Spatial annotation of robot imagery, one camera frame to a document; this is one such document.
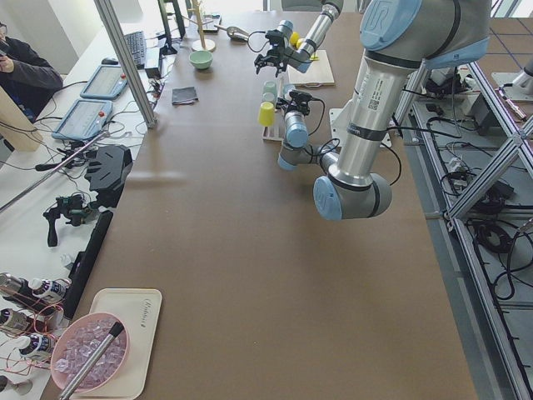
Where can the grey plastic cup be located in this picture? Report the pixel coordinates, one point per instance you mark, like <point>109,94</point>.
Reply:
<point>269,97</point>

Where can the wooden cutting board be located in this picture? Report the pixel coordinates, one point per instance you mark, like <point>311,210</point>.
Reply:
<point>319,73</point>

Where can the green bowl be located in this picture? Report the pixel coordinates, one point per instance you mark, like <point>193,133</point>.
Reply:
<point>201,59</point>

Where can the green plastic cup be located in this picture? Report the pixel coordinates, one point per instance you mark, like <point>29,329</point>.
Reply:
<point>269,87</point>

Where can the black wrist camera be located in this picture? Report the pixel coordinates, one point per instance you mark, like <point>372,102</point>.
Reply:
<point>300,96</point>

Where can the grey folded cloth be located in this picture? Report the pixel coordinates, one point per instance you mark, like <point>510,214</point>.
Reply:
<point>184,95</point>

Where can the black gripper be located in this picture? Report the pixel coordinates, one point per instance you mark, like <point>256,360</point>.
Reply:
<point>288,107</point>
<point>276,52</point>

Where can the yellow plastic cup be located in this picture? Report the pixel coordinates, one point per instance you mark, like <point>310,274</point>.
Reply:
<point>266,115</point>

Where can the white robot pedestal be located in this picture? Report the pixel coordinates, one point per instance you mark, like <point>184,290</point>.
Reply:
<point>339,125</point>

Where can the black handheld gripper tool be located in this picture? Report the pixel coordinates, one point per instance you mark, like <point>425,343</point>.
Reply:
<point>73,208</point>

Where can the metal scoop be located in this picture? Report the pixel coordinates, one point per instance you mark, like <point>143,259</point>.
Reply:
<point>235,33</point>

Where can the pink bowl with ice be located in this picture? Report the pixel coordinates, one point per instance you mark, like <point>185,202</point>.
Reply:
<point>79,342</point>

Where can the yellow lemon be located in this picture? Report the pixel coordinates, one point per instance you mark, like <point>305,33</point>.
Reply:
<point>294,39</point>

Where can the metal ice tongs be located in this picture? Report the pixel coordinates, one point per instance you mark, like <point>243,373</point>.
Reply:
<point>75,382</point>

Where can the wooden mug tree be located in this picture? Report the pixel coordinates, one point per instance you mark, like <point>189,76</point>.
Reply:
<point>194,16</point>

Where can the black keyboard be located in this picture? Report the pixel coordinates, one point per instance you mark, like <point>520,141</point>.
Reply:
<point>136,44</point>

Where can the blue teach pendant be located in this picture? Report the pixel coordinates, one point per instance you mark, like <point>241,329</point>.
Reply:
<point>84,120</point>
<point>107,83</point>

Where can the white wire cup rack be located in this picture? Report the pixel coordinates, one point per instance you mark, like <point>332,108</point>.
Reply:
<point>276,132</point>

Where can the cream plastic tray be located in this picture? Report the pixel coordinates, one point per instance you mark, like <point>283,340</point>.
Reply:
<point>138,310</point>

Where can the aluminium frame post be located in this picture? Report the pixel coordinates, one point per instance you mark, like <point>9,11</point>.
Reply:
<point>115,34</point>

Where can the light blue plastic cup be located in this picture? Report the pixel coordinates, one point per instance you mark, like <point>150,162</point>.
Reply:
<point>287,89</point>

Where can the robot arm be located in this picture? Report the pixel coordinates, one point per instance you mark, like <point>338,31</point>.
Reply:
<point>300,57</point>
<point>398,37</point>

